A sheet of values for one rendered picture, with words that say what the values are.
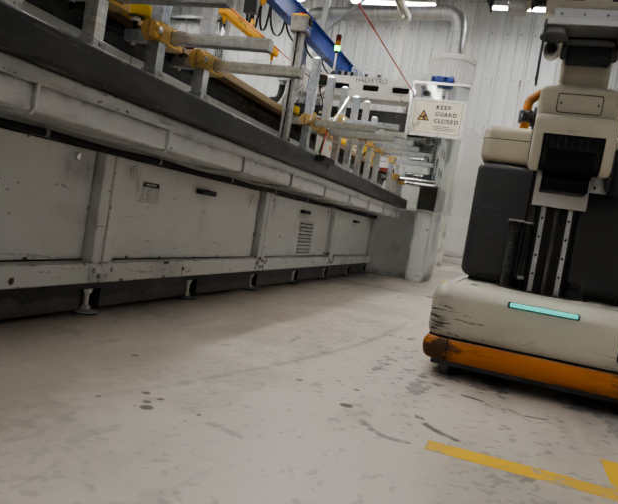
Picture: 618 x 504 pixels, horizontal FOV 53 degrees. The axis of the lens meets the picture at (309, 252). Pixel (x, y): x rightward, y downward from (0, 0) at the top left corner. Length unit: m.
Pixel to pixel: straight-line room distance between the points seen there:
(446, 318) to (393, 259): 3.85
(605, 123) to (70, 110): 1.39
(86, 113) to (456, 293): 1.11
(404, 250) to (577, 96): 3.87
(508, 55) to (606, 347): 10.68
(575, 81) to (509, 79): 10.21
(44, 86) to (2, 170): 0.33
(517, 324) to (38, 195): 1.36
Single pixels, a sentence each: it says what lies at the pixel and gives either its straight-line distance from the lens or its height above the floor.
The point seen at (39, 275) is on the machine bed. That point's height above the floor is 0.13.
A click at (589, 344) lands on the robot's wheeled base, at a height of 0.18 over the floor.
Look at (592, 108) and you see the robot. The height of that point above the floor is 0.83.
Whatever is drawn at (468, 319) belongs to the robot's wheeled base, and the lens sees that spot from 1.85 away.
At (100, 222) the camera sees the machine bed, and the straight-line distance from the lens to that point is 1.96.
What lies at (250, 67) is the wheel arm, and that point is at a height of 0.82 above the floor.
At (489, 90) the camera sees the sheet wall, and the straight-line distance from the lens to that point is 12.16.
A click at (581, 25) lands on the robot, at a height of 1.03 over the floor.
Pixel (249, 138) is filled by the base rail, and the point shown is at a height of 0.65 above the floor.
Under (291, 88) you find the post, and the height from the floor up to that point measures 0.92.
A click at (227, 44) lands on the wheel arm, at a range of 1.70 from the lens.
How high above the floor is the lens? 0.40
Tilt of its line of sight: 3 degrees down
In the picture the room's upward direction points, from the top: 9 degrees clockwise
